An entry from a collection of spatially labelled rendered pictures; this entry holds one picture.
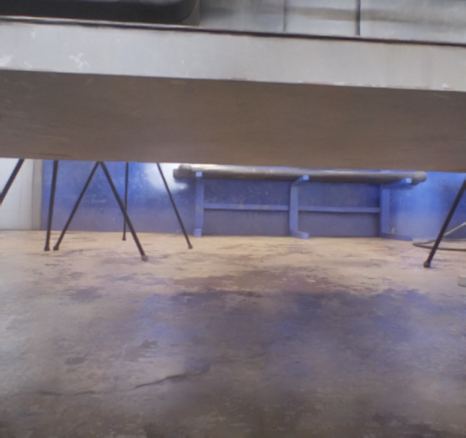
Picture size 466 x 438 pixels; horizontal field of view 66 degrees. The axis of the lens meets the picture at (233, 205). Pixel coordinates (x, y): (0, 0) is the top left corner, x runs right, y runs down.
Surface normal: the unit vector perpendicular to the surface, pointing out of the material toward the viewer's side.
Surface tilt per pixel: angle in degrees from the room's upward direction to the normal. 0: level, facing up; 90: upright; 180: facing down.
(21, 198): 90
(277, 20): 90
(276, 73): 90
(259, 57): 90
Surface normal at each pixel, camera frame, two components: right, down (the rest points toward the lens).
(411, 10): 0.07, -0.02
